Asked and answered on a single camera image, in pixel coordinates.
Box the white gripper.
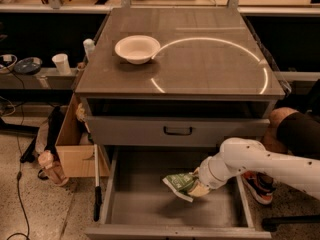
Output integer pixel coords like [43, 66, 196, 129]
[187, 153, 240, 197]

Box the green jalapeno chip bag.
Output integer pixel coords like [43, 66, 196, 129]
[162, 173, 196, 202]

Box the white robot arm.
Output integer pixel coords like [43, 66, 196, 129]
[188, 138, 320, 199]

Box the open grey middle drawer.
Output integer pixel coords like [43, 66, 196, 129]
[85, 147, 271, 240]

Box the grey drawer cabinet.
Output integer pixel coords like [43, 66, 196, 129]
[74, 6, 286, 167]

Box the grey top drawer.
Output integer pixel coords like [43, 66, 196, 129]
[87, 116, 269, 148]

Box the orange sneaker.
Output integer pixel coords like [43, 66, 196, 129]
[242, 171, 275, 205]

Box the white and black stick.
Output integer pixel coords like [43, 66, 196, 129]
[93, 144, 102, 222]

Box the person's leg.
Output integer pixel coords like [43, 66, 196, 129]
[261, 107, 320, 160]

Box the cardboard box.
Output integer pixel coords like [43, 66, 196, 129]
[56, 95, 95, 177]

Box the white paper bowl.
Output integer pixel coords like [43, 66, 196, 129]
[114, 35, 160, 65]

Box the white bottle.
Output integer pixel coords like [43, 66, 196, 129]
[83, 39, 95, 58]

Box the white paper cup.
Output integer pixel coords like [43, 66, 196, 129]
[52, 53, 71, 75]

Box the black drawer handle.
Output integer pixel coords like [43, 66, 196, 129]
[163, 126, 193, 136]

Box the black floor cable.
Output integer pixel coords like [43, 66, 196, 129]
[5, 140, 32, 240]

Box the bowl with black cable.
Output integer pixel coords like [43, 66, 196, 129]
[0, 54, 17, 74]

